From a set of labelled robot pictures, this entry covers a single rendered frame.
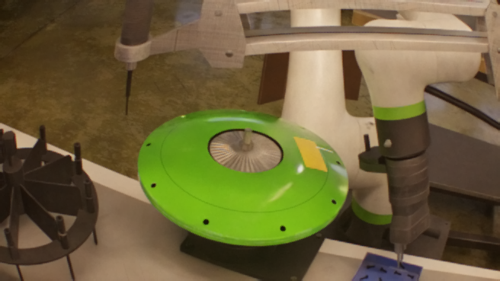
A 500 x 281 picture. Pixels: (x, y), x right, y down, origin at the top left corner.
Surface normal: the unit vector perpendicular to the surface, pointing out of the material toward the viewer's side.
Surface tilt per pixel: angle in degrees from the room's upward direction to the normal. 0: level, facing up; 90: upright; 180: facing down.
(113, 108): 0
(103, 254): 0
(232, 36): 90
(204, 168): 8
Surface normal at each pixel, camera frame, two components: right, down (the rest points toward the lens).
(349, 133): 0.14, -0.48
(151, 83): 0.13, -0.82
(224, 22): -0.08, 0.54
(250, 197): 0.14, -0.67
